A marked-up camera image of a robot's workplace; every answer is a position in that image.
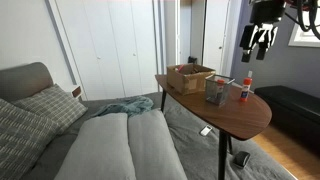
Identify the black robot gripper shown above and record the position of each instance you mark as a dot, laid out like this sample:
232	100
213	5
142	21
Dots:
266	11

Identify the white room door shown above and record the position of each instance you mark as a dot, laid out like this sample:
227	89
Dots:
216	36

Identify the small dark object by doorway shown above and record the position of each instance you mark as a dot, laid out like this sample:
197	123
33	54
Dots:
192	60

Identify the dark item in cardboard box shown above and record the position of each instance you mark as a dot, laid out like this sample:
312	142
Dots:
195	70

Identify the dark wooden oval table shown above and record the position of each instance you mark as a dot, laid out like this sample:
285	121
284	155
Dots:
233	113

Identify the black storage bench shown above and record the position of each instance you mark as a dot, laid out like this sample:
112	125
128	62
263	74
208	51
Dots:
293	110

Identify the brown cardboard box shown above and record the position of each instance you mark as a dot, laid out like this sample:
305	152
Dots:
186	80

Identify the red item in cardboard box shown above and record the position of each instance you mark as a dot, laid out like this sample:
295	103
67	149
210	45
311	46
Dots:
180	68

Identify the small white remote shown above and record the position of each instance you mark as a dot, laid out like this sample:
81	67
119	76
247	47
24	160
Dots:
206	130

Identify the small black case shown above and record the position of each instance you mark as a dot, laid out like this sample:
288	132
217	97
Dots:
241	159

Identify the white bifold closet door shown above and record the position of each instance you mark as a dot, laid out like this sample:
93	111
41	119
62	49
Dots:
93	50
136	46

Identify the grey sofa bed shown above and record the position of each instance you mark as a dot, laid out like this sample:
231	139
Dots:
196	150

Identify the teal crumpled blanket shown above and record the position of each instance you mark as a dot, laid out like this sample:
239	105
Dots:
128	105

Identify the long grey pillow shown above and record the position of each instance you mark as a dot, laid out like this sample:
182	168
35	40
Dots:
151	146
98	150

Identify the white and brown nightstand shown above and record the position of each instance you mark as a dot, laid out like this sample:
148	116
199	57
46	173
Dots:
76	91

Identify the grey plaid pillow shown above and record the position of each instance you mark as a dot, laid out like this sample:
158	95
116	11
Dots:
51	106

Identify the grey upholstered headboard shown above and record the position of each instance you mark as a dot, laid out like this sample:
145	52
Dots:
23	80

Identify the grey dashed pattern pillow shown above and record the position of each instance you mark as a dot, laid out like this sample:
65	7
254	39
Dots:
21	140

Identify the white window frame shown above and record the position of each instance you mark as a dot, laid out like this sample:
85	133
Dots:
301	40

